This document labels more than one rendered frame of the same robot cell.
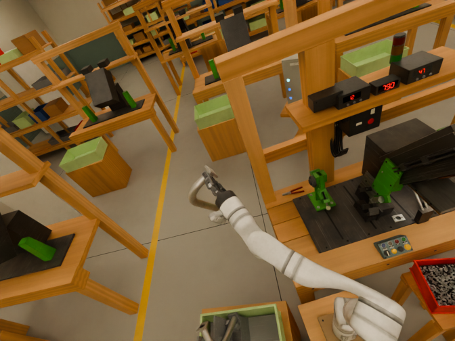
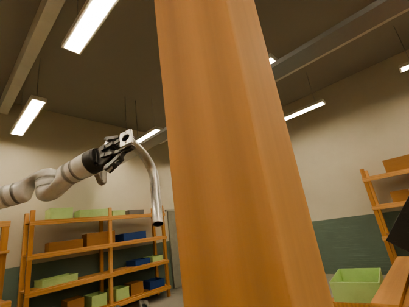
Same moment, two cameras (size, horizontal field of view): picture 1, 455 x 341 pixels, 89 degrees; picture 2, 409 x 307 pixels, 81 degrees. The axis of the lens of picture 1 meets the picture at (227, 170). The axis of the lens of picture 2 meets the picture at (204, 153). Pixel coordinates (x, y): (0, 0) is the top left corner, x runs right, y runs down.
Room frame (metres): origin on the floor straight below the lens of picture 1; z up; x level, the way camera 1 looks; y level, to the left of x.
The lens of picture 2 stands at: (1.16, -0.41, 1.44)
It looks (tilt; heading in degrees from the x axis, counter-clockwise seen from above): 17 degrees up; 119
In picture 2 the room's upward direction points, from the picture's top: 8 degrees counter-clockwise
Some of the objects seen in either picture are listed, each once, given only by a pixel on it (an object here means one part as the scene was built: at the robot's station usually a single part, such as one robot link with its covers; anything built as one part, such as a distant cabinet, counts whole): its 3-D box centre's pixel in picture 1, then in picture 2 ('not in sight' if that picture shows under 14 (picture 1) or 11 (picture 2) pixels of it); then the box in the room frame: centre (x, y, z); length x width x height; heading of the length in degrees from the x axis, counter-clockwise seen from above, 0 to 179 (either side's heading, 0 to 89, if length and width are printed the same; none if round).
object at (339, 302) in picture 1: (346, 314); not in sight; (0.20, -0.20, 1.14); 0.09 x 0.09 x 0.17; 62
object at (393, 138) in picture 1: (396, 156); not in sight; (0.83, -0.98, 1.07); 0.30 x 0.18 x 0.34; 83
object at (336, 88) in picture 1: (324, 99); not in sight; (0.95, -0.60, 1.59); 0.15 x 0.07 x 0.07; 83
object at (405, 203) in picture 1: (388, 195); not in sight; (0.70, -0.86, 0.89); 1.10 x 0.42 x 0.02; 83
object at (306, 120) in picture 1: (374, 88); not in sight; (0.96, -0.89, 1.52); 0.90 x 0.25 x 0.04; 83
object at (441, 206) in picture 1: (424, 179); not in sight; (0.59, -0.93, 1.11); 0.39 x 0.16 x 0.03; 173
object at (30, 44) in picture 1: (33, 107); not in sight; (5.73, 3.27, 1.13); 2.48 x 0.54 x 2.27; 78
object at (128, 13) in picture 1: (153, 20); not in sight; (10.60, 0.23, 1.11); 3.01 x 0.54 x 2.23; 78
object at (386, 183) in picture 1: (391, 177); not in sight; (0.65, -0.78, 1.17); 0.13 x 0.12 x 0.20; 83
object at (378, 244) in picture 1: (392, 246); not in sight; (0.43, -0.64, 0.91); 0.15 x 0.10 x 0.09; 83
